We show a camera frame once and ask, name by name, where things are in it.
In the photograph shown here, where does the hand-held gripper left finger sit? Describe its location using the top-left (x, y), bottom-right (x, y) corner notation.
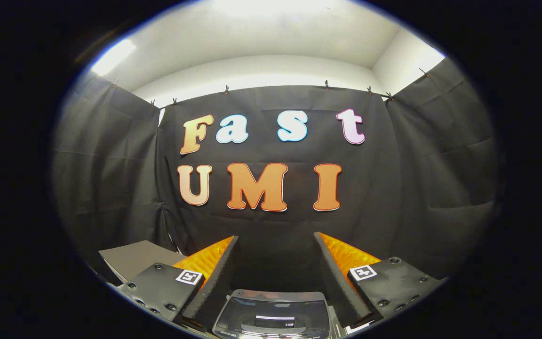
top-left (116, 235), bottom-right (239, 330)

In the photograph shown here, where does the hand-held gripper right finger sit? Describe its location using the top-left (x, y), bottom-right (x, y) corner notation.
top-left (313, 232), bottom-right (443, 328)

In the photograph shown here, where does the black backdrop cloth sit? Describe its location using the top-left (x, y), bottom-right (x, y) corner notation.
top-left (52, 57), bottom-right (504, 292)

